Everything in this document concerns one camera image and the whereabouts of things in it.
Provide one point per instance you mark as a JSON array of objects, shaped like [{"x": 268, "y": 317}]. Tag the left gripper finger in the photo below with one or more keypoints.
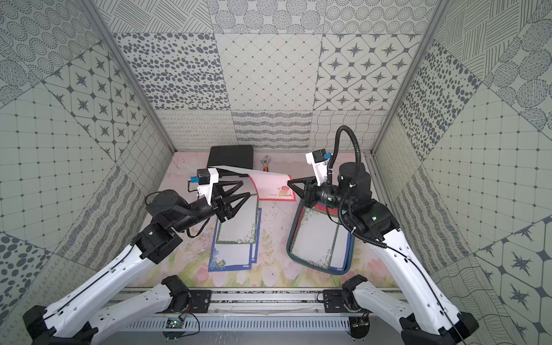
[
  {"x": 232, "y": 204},
  {"x": 228, "y": 189}
]

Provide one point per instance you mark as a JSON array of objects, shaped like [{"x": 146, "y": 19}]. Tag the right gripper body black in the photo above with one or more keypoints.
[{"x": 328, "y": 194}]

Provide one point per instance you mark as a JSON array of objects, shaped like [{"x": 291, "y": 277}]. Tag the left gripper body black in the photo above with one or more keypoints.
[{"x": 217, "y": 203}]

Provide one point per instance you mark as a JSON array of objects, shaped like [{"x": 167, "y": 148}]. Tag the green floral stationery paper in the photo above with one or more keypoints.
[{"x": 242, "y": 228}]

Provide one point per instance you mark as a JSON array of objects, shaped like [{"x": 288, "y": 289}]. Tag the red bordered stationery paper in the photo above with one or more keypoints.
[{"x": 269, "y": 186}]

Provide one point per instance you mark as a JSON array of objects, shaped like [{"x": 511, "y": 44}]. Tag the blue floral stationery paper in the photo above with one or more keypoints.
[
  {"x": 340, "y": 249},
  {"x": 255, "y": 246},
  {"x": 229, "y": 257}
]

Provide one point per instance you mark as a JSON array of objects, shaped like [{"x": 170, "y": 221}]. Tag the green bordered scalloped stationery paper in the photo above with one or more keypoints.
[{"x": 313, "y": 240}]

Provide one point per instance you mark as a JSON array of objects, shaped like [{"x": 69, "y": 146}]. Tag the teal plastic storage box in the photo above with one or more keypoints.
[{"x": 332, "y": 214}]

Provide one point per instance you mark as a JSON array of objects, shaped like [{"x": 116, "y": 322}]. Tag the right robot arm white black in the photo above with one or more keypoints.
[{"x": 341, "y": 183}]

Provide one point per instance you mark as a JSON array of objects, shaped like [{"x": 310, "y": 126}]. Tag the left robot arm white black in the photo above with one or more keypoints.
[{"x": 82, "y": 317}]

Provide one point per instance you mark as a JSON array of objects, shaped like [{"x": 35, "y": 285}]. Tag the black plastic tool case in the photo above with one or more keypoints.
[{"x": 238, "y": 156}]

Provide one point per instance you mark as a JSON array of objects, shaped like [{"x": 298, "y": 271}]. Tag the left green circuit board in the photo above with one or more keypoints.
[{"x": 173, "y": 329}]

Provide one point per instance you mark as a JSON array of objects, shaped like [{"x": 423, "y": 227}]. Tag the right round circuit board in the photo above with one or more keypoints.
[{"x": 359, "y": 326}]

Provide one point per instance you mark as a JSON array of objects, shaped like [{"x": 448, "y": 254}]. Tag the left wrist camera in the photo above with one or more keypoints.
[{"x": 205, "y": 180}]

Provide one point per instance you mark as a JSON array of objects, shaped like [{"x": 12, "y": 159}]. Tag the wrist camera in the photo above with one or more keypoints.
[
  {"x": 319, "y": 161},
  {"x": 205, "y": 180}
]

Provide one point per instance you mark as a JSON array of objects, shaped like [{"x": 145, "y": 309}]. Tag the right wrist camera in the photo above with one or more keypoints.
[{"x": 319, "y": 161}]

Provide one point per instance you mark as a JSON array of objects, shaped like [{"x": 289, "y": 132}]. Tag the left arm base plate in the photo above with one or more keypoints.
[{"x": 195, "y": 301}]

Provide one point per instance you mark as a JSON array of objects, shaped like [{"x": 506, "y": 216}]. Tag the aluminium mounting rail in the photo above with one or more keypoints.
[{"x": 267, "y": 302}]

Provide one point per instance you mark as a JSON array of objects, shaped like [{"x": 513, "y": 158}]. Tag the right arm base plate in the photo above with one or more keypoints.
[{"x": 338, "y": 301}]

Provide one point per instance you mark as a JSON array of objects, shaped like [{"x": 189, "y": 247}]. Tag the white slotted cable duct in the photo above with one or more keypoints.
[{"x": 242, "y": 323}]

